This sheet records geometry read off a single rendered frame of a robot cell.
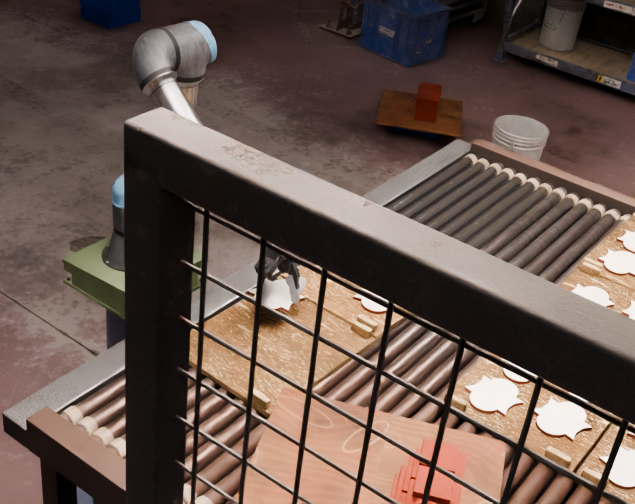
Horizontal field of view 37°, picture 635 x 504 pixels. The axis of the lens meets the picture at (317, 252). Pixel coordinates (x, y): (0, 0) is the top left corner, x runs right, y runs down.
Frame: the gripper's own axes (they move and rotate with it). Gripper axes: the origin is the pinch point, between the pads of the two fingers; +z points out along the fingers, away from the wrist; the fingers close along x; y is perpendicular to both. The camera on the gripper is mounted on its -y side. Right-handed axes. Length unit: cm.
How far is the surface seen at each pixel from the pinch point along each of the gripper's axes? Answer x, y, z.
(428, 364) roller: -40.3, 11.9, 8.6
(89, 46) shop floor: 335, 270, 102
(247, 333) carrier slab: 1.1, -10.2, 6.9
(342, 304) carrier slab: -10.8, 17.0, 6.9
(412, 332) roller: -30.7, 21.0, 8.6
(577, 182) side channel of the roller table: -36, 132, 5
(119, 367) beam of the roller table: 18.0, -39.0, 9.1
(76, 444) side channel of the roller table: 5, -66, 6
